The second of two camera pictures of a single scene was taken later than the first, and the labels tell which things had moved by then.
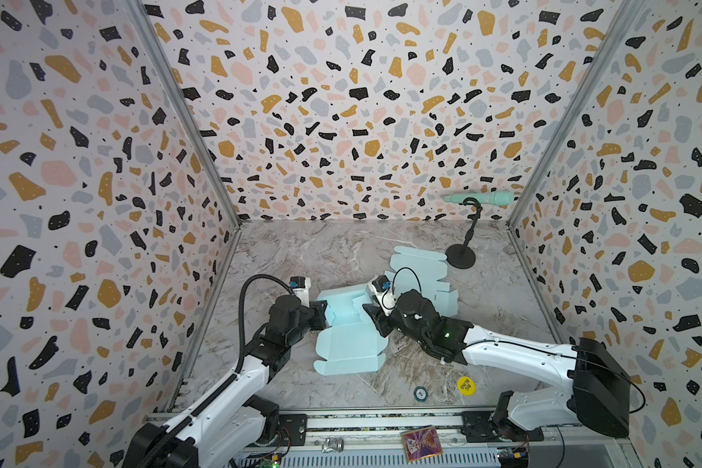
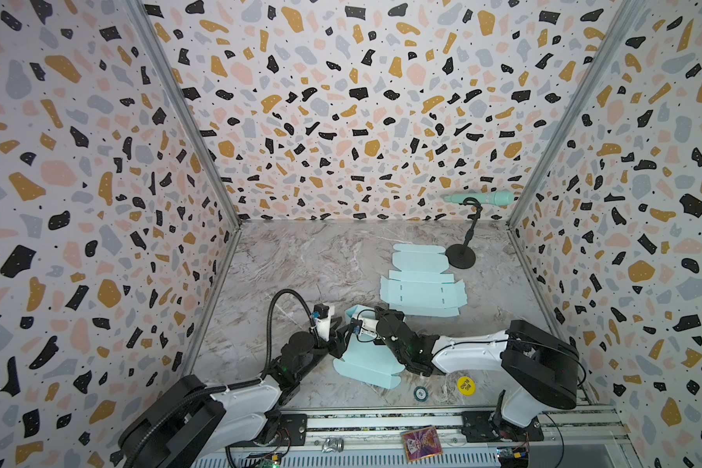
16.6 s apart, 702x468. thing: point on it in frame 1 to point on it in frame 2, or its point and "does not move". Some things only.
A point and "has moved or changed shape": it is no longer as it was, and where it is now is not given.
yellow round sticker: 466,386 does not move
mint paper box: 354,342 has moved or changed shape
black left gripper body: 314,320 to 334,347
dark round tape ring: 415,395 does not move
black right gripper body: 380,314 to 383,327
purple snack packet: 421,444 does not move
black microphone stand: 463,256 does not move
